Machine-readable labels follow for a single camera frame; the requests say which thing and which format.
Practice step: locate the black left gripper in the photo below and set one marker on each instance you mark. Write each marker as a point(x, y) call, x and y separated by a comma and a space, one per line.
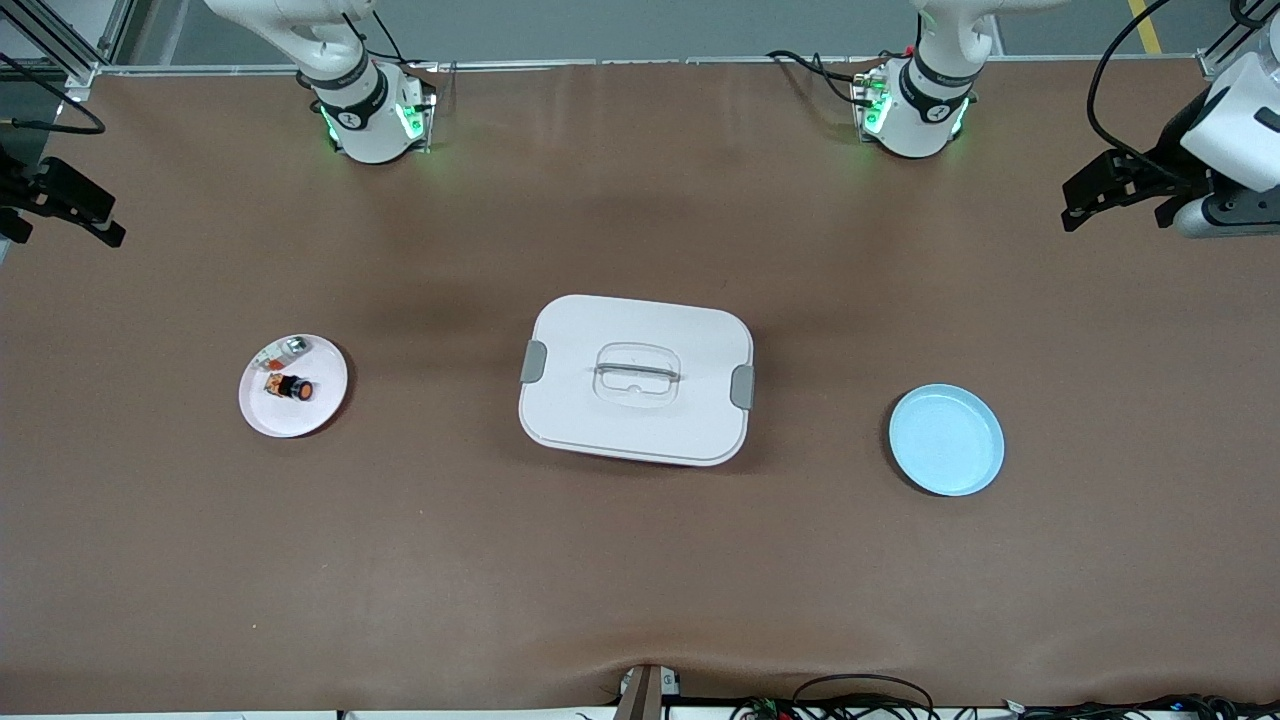
point(1176, 147)

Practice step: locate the brown table cover mat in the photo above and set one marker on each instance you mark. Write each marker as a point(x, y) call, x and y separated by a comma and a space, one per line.
point(640, 560)

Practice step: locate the silver table edge rail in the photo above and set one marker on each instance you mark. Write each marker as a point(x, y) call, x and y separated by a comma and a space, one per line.
point(650, 62)

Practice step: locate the green push button switch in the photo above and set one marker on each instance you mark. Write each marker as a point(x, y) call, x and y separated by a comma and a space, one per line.
point(295, 346)

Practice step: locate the white lidded storage box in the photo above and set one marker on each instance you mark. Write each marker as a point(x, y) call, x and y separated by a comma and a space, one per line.
point(640, 330)

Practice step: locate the brown camera mount bracket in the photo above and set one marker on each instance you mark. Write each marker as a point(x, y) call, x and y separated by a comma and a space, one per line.
point(645, 695)

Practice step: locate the light blue round plate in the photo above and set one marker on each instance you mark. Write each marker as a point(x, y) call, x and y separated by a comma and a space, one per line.
point(945, 440)

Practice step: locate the orange push button switch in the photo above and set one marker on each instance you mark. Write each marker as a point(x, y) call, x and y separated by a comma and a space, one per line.
point(295, 388)

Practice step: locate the pink round plate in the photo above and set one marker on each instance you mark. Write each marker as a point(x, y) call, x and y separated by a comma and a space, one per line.
point(300, 420)

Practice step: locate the aluminium frame post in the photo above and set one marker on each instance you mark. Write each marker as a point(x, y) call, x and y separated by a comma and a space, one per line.
point(70, 55)
point(1225, 55)

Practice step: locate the grey box lid clip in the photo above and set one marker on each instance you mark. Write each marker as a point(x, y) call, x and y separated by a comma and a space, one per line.
point(533, 362)
point(742, 388)

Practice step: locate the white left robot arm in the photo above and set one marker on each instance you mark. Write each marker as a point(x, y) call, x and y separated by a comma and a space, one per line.
point(915, 130)

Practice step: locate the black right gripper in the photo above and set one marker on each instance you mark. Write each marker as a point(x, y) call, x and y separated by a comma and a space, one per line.
point(12, 189)

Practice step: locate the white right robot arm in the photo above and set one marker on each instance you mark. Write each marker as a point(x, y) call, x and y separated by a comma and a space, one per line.
point(375, 140)

